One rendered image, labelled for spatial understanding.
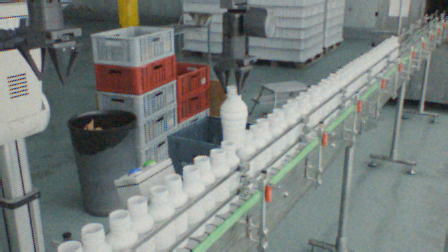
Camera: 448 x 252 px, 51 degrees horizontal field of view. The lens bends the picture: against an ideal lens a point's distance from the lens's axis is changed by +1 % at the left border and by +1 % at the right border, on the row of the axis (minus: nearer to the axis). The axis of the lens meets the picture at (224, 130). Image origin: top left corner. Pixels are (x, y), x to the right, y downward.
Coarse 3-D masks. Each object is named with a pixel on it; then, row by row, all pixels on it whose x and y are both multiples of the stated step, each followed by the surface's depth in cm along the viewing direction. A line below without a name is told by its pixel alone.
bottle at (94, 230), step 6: (84, 228) 81; (90, 228) 82; (96, 228) 82; (102, 228) 80; (84, 234) 79; (90, 234) 79; (96, 234) 79; (102, 234) 80; (84, 240) 79; (90, 240) 79; (96, 240) 79; (102, 240) 80; (84, 246) 80; (90, 246) 79; (96, 246) 80; (102, 246) 81; (108, 246) 82
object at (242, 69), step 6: (222, 60) 114; (228, 60) 113; (222, 66) 115; (228, 66) 114; (234, 66) 113; (240, 66) 114; (246, 66) 114; (252, 66) 117; (240, 72) 113; (246, 72) 117; (240, 78) 114; (246, 78) 118; (240, 84) 116; (240, 90) 117
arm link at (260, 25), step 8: (224, 0) 109; (232, 0) 108; (248, 0) 114; (232, 8) 108; (240, 8) 109; (248, 8) 108; (256, 8) 108; (264, 8) 107; (272, 8) 109; (248, 16) 109; (256, 16) 108; (264, 16) 107; (272, 16) 109; (248, 24) 108; (256, 24) 107; (264, 24) 106; (272, 24) 110; (248, 32) 110; (256, 32) 108; (264, 32) 107; (272, 32) 111
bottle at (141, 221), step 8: (128, 200) 90; (136, 200) 92; (144, 200) 91; (128, 208) 89; (136, 208) 89; (144, 208) 90; (136, 216) 89; (144, 216) 90; (136, 224) 89; (144, 224) 89; (152, 224) 91; (144, 232) 89; (152, 240) 92; (144, 248) 91; (152, 248) 92
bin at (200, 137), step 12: (204, 120) 211; (216, 120) 211; (180, 132) 195; (192, 132) 204; (204, 132) 213; (216, 132) 213; (168, 144) 189; (180, 144) 186; (192, 144) 183; (204, 144) 179; (216, 144) 215; (180, 156) 188; (180, 168) 190
